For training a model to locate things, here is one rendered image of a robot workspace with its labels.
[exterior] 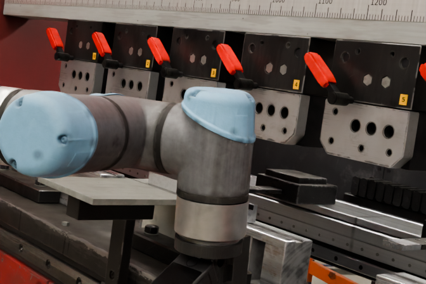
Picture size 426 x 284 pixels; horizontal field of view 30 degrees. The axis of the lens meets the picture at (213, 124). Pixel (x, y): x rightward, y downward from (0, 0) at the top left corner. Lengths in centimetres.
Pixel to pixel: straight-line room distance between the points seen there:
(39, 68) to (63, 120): 148
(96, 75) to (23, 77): 51
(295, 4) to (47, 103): 62
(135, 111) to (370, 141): 40
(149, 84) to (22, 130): 81
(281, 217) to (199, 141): 84
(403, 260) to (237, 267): 60
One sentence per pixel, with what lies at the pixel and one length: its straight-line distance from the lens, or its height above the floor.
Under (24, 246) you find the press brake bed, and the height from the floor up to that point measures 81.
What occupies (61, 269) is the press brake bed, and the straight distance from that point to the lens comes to 154.
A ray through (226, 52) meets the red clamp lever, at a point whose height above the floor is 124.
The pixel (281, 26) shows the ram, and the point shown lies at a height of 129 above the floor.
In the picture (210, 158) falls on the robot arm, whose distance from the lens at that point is 78.
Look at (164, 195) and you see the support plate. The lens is 129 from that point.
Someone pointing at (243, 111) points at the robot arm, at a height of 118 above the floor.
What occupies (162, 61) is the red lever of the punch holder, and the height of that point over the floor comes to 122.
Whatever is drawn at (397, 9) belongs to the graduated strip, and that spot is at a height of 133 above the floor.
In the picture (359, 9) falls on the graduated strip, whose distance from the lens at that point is 114.
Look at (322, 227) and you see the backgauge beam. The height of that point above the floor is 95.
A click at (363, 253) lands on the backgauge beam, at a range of 146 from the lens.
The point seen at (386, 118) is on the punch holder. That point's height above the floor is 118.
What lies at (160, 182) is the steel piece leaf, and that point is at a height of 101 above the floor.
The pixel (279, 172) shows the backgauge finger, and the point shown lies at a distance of 155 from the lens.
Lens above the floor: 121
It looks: 4 degrees down
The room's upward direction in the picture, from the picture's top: 8 degrees clockwise
